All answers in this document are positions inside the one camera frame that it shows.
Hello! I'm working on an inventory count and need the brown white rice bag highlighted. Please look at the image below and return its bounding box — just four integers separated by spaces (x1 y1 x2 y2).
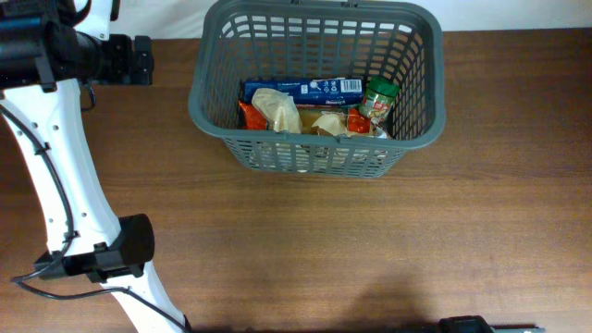
298 113 395 173

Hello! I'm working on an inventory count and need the green lid jar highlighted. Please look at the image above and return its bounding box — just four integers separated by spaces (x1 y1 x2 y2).
359 77 400 122

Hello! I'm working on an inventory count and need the orange pasta packet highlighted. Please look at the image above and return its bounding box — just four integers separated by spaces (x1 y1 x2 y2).
239 102 376 137

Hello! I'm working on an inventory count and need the blue foil box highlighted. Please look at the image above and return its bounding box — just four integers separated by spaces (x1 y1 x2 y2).
242 78 364 105

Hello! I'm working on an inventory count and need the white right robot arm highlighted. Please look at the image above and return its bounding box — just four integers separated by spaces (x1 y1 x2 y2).
438 315 494 333

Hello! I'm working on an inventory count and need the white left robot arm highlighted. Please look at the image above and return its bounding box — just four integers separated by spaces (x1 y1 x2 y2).
1 0 191 332

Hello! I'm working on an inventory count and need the grey plastic basket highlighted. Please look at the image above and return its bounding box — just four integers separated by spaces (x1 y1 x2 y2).
188 1 447 178

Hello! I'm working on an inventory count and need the cream paper bag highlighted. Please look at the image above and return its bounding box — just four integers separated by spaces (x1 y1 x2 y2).
251 87 309 173

